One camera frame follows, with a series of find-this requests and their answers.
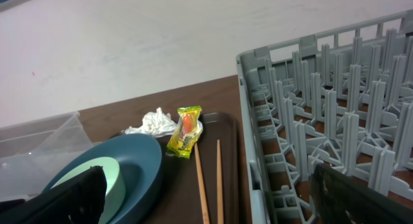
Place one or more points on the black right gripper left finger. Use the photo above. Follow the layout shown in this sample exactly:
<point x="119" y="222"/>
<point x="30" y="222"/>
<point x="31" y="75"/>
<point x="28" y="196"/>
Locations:
<point x="81" y="199"/>

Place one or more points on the brown plastic serving tray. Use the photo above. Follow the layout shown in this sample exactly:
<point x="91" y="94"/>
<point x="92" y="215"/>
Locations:
<point x="178" y="200"/>

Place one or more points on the yellow snack wrapper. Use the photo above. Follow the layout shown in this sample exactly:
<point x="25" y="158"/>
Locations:
<point x="187" y="132"/>

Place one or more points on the dark blue plate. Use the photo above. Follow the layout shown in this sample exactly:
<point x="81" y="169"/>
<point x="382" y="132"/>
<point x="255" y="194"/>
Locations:
<point x="140" y="161"/>

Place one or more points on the grey dishwasher rack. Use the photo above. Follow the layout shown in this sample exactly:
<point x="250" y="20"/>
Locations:
<point x="341" y="97"/>

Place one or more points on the wooden chopstick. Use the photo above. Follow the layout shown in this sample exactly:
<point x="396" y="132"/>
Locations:
<point x="220" y="206"/>
<point x="201" y="185"/>

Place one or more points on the crumpled white tissue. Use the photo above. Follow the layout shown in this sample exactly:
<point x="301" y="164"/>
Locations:
<point x="155" y="124"/>

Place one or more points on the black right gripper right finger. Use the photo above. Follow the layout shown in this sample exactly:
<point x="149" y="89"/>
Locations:
<point x="337" y="199"/>

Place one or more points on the clear plastic bin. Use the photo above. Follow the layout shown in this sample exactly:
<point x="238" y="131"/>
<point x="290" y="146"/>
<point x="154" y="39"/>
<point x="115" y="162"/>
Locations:
<point x="33" y="153"/>

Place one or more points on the light green bowl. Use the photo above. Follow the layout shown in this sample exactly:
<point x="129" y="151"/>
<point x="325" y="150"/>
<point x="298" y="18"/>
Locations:
<point x="115" y="186"/>

